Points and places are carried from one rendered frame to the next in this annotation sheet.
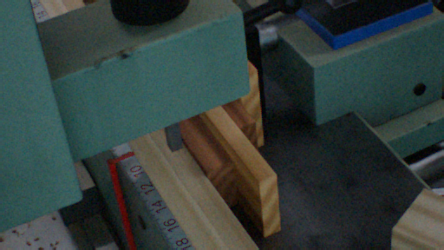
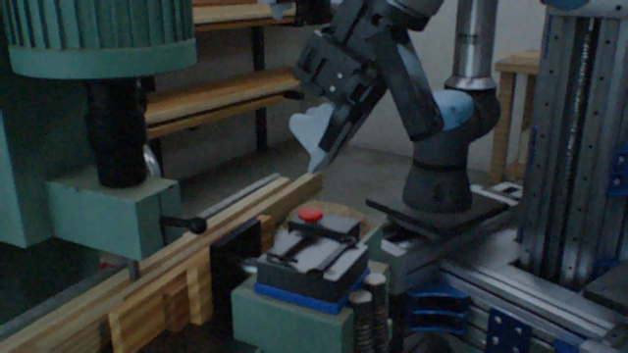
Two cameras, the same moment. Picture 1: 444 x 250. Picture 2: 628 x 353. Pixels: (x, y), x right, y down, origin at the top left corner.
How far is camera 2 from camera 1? 61 cm
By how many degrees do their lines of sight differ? 46
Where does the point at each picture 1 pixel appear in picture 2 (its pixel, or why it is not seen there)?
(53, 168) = (12, 219)
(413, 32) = (308, 317)
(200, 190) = (109, 303)
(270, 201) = (115, 331)
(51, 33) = (91, 170)
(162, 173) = (110, 282)
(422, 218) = not seen: outside the picture
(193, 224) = (68, 307)
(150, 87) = (88, 218)
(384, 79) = (284, 339)
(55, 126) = (12, 194)
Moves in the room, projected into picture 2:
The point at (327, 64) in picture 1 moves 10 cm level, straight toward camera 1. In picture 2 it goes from (239, 295) to (148, 325)
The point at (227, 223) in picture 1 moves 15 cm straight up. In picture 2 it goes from (82, 322) to (62, 189)
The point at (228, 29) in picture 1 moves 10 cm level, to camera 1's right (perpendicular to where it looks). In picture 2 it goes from (127, 208) to (173, 241)
